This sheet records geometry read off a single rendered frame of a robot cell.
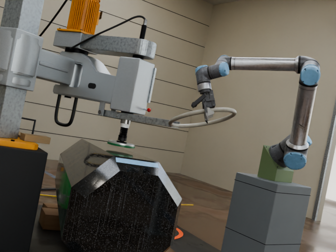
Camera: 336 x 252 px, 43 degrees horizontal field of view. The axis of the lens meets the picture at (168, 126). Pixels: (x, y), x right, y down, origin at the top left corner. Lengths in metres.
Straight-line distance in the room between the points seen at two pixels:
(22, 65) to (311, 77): 1.95
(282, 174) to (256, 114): 5.45
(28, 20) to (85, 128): 5.50
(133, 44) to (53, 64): 0.67
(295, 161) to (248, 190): 0.43
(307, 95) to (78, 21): 2.00
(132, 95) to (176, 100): 6.51
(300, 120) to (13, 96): 2.00
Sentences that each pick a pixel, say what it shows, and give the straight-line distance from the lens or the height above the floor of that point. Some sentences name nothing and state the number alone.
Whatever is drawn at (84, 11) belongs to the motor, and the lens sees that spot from 3.82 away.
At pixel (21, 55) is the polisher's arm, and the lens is 3.25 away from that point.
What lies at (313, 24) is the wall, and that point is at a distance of 8.37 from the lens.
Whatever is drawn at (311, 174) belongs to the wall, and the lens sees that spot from 7.75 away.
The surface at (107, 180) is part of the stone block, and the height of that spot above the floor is 0.68.
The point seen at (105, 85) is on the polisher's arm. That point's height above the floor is 1.31.
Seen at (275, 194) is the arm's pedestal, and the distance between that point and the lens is 3.08.
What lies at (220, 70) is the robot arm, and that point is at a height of 1.51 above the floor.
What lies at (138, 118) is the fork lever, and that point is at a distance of 3.29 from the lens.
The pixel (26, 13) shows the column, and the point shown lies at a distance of 3.35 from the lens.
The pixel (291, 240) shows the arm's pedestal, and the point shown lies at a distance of 3.35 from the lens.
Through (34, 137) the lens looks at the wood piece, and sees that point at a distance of 3.36.
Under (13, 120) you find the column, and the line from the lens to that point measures 3.35.
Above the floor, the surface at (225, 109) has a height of 1.27.
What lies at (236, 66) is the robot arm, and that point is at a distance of 2.96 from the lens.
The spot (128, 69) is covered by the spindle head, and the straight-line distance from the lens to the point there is 3.35.
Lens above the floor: 1.12
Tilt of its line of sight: level
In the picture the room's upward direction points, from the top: 11 degrees clockwise
